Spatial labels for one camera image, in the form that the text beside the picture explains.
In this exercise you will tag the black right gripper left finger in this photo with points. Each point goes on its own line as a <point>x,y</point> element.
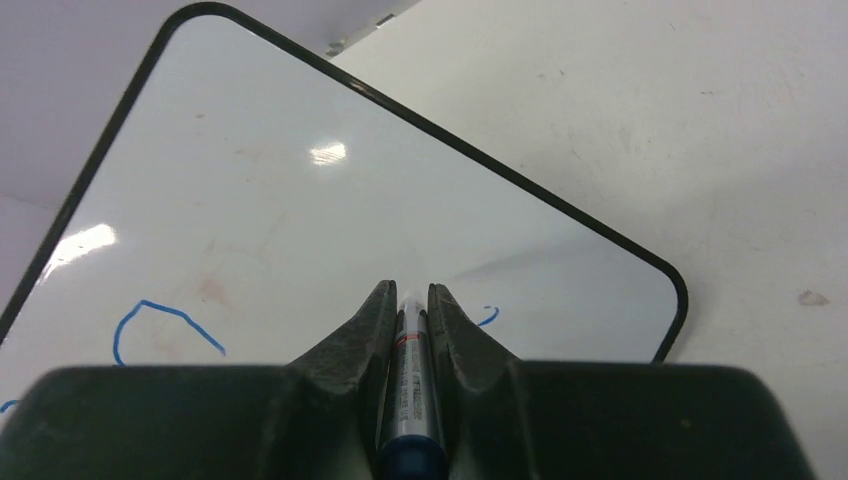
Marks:
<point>314,418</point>

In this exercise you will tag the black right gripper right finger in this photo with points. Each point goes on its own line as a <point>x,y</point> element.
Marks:
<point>508,418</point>

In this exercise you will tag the black framed whiteboard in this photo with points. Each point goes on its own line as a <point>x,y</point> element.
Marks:
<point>246,196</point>

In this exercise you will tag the white blue whiteboard marker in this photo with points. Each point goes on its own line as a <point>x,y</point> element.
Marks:
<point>411,442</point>

